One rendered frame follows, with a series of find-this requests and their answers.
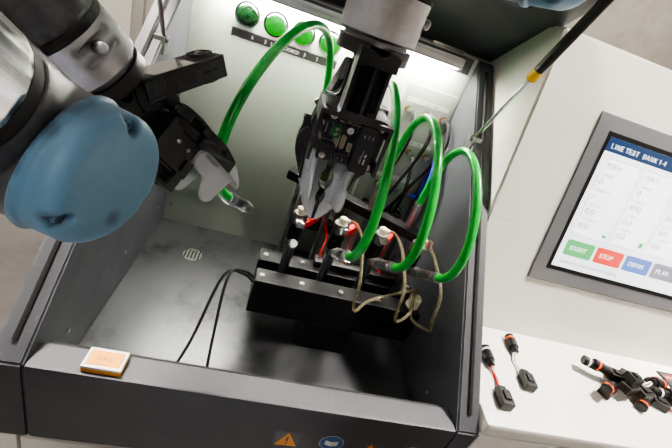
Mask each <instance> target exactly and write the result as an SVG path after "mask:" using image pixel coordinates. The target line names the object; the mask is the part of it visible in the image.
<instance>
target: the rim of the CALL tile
mask: <svg viewBox="0 0 672 448"><path fill-rule="evenodd" d="M93 349H95V350H101V351H107V352H113V353H119V354H125V355H126V356H125V358H124V360H123V362H122V364H121V366H120V368H119V369H117V368H110V367H104V366H98V365H91V364H85V362H86V360H87V359H88V357H89V356H90V354H91V352H92V351H93ZM129 356H130V353H128V352H122V351H116V350H110V349H104V348H98V347H91V349H90V350H89V352H88V353H87V355H86V357H85V358H84V360H83V361H82V363H81V365H80V368H86V369H92V370H99V371H105V372H112V373H118V374H120V373H121V372H122V370H123V368H124V366H125V364H126V362H127V360H128V358H129Z"/></svg>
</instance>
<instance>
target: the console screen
mask: <svg viewBox="0 0 672 448"><path fill-rule="evenodd" d="M527 276H528V277H532V278H536V279H540V280H544V281H548V282H552V283H556V284H560V285H563V286H567V287H571V288H575V289H579V290H583V291H587V292H591V293H595V294H599V295H603V296H607V297H611V298H615V299H619V300H623V301H627V302H631V303H635V304H639V305H643V306H647V307H651V308H655V309H659V310H663V311H667V312H671V313H672V135H669V134H666V133H663V132H661V131H658V130H655V129H652V128H650V127H647V126H644V125H642V124H639V123H636V122H633V121H631V120H628V119H625V118H622V117H620V116H617V115H614V114H612V113H609V112H606V111H602V113H601V115H600V117H599V119H598V121H597V123H596V126H595V128H594V130H593V132H592V134H591V137H590V139H589V141H588V143H587V145H586V147H585V150H584V152H583V154H582V156H581V158H580V161H579V163H578V165H577V167H576V169H575V171H574V174H573V176H572V178H571V180H570V182H569V185H568V187H567V189H566V191H565V193H564V196H563V198H562V200H561V202H560V204H559V206H558V209H557V211H556V213H555V215H554V217H553V220H552V222H551V224H550V226H549V228H548V230H547V233H546V235H545V237H544V239H543V241H542V244H541V246H540V248H539V250H538V252H537V255H536V257H535V259H534V261H533V263H532V265H531V268H530V270H529V272H528V274H527Z"/></svg>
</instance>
